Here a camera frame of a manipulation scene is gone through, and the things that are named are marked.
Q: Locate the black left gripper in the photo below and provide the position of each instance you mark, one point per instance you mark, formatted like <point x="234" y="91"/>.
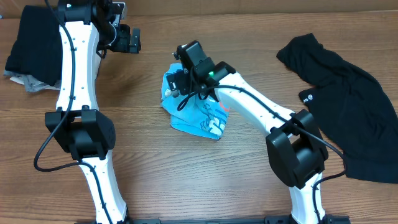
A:
<point x="124" y="45"/>

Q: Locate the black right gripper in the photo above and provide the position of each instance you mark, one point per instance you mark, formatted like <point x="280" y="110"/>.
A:
<point x="178" y="78"/>

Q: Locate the light blue printed t-shirt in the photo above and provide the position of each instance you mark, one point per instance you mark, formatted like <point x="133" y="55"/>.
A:
<point x="206" y="118"/>

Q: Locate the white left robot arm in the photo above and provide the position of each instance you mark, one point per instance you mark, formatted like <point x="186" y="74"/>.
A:
<point x="88" y="29"/>

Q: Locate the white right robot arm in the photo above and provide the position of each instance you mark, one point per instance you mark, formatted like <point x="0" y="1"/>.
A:
<point x="296" y="150"/>

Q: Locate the black folded garment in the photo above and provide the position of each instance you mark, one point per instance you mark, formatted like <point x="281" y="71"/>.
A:
<point x="37" y="50"/>

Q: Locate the grey folded garment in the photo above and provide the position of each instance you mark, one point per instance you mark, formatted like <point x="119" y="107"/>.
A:
<point x="30" y="83"/>

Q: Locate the black garment on right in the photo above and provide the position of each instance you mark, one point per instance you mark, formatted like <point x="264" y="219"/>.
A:
<point x="350" y="107"/>

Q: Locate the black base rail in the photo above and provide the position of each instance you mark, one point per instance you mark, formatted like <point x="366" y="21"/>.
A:
<point x="329" y="219"/>

